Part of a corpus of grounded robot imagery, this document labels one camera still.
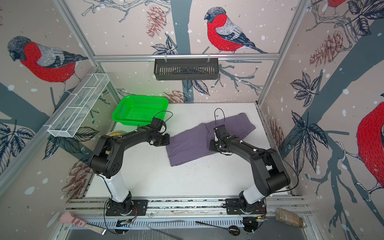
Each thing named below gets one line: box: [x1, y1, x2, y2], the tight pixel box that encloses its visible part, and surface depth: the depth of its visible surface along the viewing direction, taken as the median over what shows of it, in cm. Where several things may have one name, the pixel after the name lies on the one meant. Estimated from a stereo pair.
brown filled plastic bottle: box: [275, 207, 306, 229], surface depth 68 cm
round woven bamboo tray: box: [105, 130, 125, 137], surface depth 103 cm
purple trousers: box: [166, 112, 256, 167], surface depth 99 cm
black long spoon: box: [195, 221, 241, 236], surface depth 68 cm
